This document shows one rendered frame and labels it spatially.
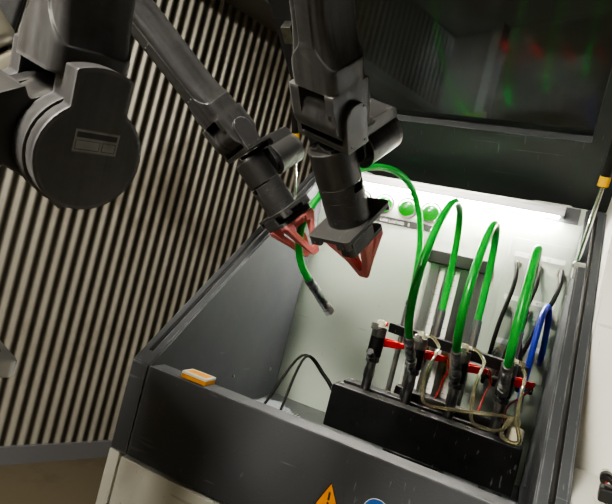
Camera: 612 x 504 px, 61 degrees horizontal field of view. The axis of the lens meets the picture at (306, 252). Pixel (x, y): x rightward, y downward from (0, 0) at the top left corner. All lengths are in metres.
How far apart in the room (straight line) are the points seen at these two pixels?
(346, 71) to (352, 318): 0.88
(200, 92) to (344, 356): 0.75
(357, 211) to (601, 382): 0.53
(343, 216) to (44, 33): 0.40
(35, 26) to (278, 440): 0.64
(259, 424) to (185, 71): 0.58
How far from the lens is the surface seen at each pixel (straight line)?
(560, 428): 0.86
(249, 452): 0.87
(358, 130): 0.60
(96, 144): 0.39
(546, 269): 1.28
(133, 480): 1.01
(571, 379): 0.92
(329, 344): 1.37
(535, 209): 1.27
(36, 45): 0.41
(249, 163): 0.92
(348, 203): 0.65
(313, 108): 0.59
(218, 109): 0.91
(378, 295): 1.33
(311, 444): 0.82
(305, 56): 0.56
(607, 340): 1.02
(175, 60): 0.93
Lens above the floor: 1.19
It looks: 1 degrees up
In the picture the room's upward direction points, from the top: 14 degrees clockwise
